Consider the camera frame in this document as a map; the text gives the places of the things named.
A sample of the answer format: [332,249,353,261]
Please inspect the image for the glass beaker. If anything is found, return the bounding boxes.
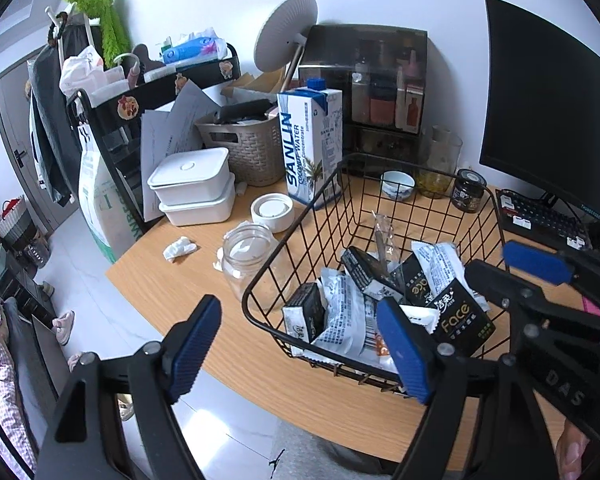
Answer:
[415,125,463,198]

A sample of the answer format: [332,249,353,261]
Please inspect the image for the brown paper envelope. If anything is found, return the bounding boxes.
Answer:
[222,72,286,106]

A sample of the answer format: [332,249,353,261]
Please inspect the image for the wooden desk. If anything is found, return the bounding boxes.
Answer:
[105,170,581,466]

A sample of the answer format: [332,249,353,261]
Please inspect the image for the grey woven basket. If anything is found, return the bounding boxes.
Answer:
[195,105,287,187]

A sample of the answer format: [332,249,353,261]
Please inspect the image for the white round fan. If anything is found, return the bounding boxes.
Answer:
[254,0,320,96]

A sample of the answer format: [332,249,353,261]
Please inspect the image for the white blue drink carton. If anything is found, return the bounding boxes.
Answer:
[277,77,343,211]

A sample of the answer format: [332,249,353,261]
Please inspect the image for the grey floor basket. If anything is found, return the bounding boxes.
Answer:
[0,197,36,246]

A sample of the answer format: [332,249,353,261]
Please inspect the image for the crumpled white tissue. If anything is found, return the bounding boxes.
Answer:
[162,236,199,262]

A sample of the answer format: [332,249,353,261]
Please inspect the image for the white plastic bag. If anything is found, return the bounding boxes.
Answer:
[60,46,126,106]

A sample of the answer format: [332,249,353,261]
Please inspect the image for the pile of black tissue packs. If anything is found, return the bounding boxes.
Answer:
[282,246,497,361]

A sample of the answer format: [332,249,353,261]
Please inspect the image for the person's right hand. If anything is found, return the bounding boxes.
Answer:
[555,420,591,480]

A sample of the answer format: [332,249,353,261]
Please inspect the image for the black pouch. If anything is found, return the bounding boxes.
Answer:
[215,100,276,125]

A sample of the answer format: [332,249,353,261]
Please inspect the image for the black curved monitor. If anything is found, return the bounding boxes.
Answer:
[479,0,600,233]

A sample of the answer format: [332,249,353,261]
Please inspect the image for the grey door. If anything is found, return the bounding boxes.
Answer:
[0,50,76,233]

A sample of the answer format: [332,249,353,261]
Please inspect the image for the white packet with figure print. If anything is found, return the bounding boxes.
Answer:
[397,304,441,333]

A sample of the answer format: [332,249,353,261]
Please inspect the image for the smoked acrylic organizer cabinet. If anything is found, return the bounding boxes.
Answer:
[298,24,428,176]

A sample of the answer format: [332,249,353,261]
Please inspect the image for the clear glass jar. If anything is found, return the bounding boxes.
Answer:
[221,224,281,313]

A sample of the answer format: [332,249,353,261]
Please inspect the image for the green fluffy duster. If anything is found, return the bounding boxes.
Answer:
[61,0,131,68]

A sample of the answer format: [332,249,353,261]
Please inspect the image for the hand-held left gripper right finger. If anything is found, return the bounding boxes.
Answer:
[376,296,563,480]

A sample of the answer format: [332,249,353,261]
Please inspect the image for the white lidded container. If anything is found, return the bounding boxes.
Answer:
[158,180,237,227]
[147,147,233,206]

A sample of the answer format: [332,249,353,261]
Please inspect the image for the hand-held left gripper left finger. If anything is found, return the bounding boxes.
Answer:
[34,294,223,480]

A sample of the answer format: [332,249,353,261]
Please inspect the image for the small white blue bowl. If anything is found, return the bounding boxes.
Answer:
[381,170,416,202]

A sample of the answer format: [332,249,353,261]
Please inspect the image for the black wire basket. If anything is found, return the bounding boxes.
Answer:
[241,152,506,396]

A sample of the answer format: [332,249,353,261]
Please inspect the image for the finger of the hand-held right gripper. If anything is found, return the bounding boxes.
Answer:
[464,258,600,348]
[501,240,600,318]

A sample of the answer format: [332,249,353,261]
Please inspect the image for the white paper sheets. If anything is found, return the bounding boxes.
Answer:
[140,80,221,223]

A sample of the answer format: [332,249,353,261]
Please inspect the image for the black keyboard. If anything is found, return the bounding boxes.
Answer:
[495,188,593,252]

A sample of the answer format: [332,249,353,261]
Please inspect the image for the white cracker snack packet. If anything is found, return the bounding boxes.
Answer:
[372,332,401,373]

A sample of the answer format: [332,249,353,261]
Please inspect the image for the large white blue snack packet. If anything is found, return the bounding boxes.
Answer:
[310,267,381,361]

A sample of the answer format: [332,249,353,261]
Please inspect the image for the dark hanging garment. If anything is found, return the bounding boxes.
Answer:
[27,25,88,206]

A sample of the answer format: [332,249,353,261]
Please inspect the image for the blue tissue pack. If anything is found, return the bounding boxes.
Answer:
[160,35,228,66]

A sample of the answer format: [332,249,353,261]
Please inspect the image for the white sack green print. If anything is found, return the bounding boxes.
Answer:
[78,125,148,264]

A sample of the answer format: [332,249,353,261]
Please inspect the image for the black storage cart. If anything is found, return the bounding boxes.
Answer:
[67,42,241,236]

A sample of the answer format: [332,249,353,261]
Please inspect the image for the clear packet with brown snack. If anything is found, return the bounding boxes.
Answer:
[371,212,397,273]

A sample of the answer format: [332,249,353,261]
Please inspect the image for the dark glass jar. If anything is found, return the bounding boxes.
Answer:
[451,169,485,214]

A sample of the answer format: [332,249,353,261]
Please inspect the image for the person's grey trousers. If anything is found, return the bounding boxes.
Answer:
[270,417,396,480]

